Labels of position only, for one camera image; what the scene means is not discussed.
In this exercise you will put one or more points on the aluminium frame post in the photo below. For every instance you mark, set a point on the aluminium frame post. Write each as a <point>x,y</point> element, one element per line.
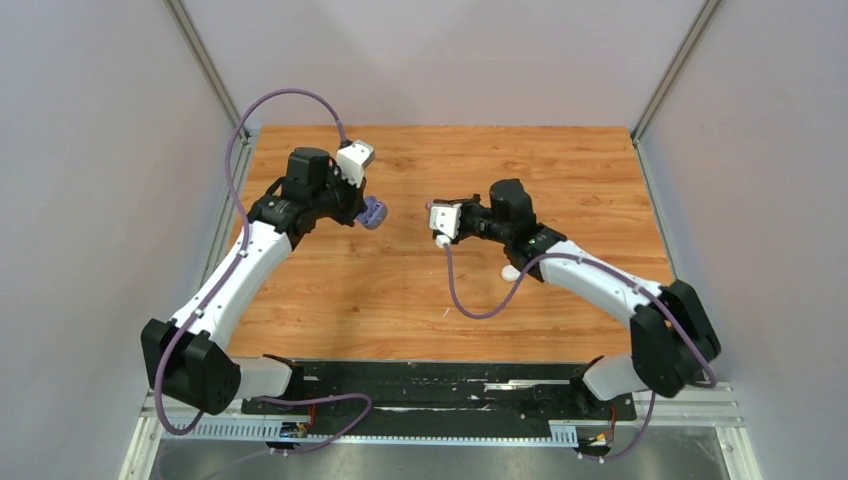
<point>197,47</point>
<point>704,17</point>

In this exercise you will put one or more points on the left aluminium frame post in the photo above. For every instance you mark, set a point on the left aluminium frame post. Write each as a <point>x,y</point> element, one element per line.
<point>197,47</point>

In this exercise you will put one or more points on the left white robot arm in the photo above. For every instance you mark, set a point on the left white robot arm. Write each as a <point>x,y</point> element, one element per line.
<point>185,357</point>

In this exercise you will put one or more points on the blue-grey earbud case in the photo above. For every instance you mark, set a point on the blue-grey earbud case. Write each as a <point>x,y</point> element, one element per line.
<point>373,214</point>

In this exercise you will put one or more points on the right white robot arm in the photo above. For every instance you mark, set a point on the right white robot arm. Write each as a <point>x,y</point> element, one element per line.
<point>673,342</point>

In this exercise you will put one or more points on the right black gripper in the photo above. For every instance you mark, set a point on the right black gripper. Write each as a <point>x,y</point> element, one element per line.
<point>470,203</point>

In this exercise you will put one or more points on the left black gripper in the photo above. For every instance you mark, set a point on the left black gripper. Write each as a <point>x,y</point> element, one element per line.
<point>356,196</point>

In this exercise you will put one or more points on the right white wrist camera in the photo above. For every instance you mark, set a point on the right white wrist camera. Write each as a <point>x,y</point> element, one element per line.
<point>444,222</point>

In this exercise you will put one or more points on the right aluminium frame post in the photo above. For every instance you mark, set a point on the right aluminium frame post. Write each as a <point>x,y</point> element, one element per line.
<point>704,17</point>

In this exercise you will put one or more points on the white earbud charging case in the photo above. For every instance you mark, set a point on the white earbud charging case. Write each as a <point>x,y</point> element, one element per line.
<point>510,274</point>

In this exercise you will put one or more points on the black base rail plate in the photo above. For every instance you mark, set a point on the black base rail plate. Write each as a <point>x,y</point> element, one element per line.
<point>457,399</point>

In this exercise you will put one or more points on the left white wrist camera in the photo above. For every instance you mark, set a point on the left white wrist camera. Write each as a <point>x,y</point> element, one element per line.
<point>353,161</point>

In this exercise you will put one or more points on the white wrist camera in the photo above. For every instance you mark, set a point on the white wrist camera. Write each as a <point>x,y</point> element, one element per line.
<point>353,161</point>
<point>444,222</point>

